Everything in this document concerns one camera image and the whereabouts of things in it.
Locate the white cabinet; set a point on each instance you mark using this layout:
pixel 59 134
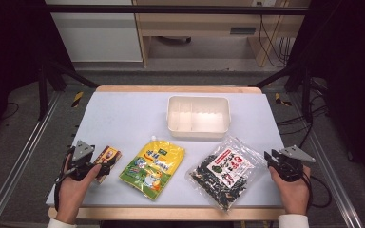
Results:
pixel 101 38

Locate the white plastic container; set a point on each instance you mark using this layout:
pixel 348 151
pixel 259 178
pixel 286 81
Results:
pixel 198 117

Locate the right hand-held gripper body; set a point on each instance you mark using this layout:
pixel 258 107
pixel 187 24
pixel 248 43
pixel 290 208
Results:
pixel 290 166

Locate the yellow black tape strip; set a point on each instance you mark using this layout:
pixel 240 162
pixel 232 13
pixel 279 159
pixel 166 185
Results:
pixel 77 98
pixel 282 99

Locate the wooden desk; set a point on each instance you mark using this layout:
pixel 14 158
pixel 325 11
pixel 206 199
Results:
pixel 209 22

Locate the black frame bar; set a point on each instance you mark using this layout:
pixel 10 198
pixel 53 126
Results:
pixel 171 9

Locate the white table mat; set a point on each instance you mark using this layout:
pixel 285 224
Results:
pixel 126 120

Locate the aluminium rail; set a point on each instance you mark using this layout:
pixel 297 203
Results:
pixel 19 161
pixel 329 164

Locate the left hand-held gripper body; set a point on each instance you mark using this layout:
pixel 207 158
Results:
pixel 81 151

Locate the person's left hand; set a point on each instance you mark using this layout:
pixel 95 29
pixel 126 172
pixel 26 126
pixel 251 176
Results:
pixel 72 196

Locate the black metal stand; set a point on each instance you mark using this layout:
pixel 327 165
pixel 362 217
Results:
pixel 297 76
pixel 49 79

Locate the small brown red packet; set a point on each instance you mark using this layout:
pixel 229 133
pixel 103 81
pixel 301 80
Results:
pixel 110 152

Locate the clear bag of dark seaweed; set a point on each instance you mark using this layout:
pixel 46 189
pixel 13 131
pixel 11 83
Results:
pixel 225 172

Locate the wooden table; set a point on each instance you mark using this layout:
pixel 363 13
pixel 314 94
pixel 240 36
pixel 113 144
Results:
pixel 177 88

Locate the yellow spout pouch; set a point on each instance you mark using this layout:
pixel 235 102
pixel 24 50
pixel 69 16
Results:
pixel 153 167

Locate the person's right hand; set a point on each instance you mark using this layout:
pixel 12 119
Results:
pixel 293 196

